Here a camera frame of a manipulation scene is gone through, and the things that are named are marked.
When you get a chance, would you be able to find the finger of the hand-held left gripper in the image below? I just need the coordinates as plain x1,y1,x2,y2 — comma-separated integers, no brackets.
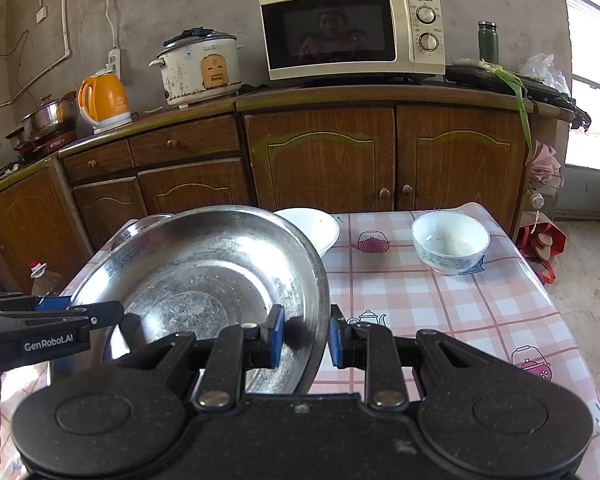
0,293,73,315
0,301,125,333

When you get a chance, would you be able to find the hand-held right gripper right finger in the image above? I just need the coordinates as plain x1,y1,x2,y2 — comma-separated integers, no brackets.
329,304,486,410

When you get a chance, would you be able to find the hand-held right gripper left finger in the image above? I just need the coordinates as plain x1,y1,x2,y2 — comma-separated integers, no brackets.
115,304,287,410

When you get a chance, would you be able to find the small steel bowl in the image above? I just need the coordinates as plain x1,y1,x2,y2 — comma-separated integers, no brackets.
109,213,175,251

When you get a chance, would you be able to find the round steel plate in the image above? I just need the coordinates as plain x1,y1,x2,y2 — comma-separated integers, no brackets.
50,205,331,396

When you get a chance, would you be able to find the white ceramic bowl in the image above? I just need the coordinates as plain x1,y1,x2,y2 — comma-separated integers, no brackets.
275,207,341,258

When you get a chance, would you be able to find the blue patterned white bowl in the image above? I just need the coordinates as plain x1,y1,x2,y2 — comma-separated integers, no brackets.
411,210,491,276

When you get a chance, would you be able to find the oil bottle with red cap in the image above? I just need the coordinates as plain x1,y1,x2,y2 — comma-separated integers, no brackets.
28,261,66,298

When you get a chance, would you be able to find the wooden corner cabinet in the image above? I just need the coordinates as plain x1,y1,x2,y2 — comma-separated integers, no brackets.
0,152,93,296

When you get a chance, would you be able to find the pink checked tablecloth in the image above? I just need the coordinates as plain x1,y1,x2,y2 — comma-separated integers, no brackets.
0,202,600,480

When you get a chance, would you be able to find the red induction cooker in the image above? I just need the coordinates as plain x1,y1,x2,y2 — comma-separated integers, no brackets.
15,127,78,161

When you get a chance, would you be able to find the wooden two-door cabinet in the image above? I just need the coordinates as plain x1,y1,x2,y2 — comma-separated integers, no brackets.
236,85,536,241

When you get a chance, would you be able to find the steel cooking pot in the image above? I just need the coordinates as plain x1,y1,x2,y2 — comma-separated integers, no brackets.
21,91,79,136

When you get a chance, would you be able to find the wooden drawer cabinet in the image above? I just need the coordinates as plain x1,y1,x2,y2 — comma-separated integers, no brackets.
60,97,256,251

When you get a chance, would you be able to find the orange electric kettle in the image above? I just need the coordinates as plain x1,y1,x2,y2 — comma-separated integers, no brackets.
76,70,132,135

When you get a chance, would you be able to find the red bag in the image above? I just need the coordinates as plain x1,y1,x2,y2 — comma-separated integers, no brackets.
517,210,567,285

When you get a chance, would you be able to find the white rice cooker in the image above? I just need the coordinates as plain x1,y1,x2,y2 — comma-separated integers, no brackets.
149,27,244,109

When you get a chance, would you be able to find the pink cloth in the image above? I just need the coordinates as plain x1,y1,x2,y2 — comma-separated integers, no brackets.
529,141,565,188

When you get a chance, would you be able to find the glass door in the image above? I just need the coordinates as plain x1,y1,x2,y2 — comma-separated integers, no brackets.
555,0,600,221

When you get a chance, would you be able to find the black cooktop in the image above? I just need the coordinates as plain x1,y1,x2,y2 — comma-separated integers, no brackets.
442,62,592,131

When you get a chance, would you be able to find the green leek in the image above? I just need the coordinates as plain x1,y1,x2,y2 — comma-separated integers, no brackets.
452,57,533,153

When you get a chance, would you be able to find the cream microwave oven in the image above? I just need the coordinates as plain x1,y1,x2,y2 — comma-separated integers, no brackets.
259,0,446,81

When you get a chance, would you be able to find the green thermos flask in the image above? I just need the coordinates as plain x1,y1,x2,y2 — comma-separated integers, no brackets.
477,21,500,65

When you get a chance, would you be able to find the clear plastic bag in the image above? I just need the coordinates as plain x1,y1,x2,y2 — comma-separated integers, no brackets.
519,53,571,93

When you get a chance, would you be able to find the white wall pipe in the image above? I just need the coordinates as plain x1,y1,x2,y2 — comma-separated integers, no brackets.
0,0,72,117

